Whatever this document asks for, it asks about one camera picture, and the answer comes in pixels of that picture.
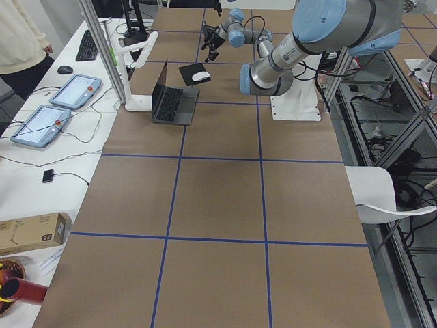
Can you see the cardboard box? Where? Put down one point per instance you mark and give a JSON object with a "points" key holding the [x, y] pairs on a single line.
{"points": [[33, 233]]}

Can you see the grey laptop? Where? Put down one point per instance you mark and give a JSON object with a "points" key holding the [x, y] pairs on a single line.
{"points": [[171, 105]]}

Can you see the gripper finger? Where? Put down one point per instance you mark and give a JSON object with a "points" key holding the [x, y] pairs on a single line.
{"points": [[212, 55], [218, 13]]}

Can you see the teach pendant near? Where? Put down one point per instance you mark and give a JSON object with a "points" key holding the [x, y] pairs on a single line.
{"points": [[42, 126]]}

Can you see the small black device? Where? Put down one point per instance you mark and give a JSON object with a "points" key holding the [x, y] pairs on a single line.
{"points": [[48, 176]]}

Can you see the white chair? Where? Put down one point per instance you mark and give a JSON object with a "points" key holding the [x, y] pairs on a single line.
{"points": [[374, 196]]}

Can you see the aluminium frame post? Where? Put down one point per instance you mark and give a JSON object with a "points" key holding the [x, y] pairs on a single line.
{"points": [[97, 34]]}

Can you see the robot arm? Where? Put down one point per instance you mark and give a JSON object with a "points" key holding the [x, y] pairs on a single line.
{"points": [[216, 4], [363, 27]]}

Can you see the black mouse pad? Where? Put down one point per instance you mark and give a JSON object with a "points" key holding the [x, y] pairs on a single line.
{"points": [[187, 71]]}

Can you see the black keyboard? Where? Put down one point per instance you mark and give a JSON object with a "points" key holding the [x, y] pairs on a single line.
{"points": [[87, 50]]}

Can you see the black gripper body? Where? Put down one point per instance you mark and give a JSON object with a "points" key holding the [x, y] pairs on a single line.
{"points": [[215, 37]]}

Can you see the red cylinder bottle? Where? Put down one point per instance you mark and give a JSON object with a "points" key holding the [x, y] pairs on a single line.
{"points": [[24, 291]]}

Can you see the white computer mouse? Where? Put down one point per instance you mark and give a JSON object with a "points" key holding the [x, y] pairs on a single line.
{"points": [[200, 77]]}

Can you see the black desk mouse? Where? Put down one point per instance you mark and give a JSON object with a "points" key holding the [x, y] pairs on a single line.
{"points": [[64, 69]]}

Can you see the teach pendant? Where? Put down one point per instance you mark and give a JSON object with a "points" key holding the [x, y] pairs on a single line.
{"points": [[42, 126], [77, 91]]}

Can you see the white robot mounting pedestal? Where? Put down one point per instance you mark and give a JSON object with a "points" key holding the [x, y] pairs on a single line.
{"points": [[300, 102]]}

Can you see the teach pendant far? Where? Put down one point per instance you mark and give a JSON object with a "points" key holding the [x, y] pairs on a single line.
{"points": [[77, 91]]}

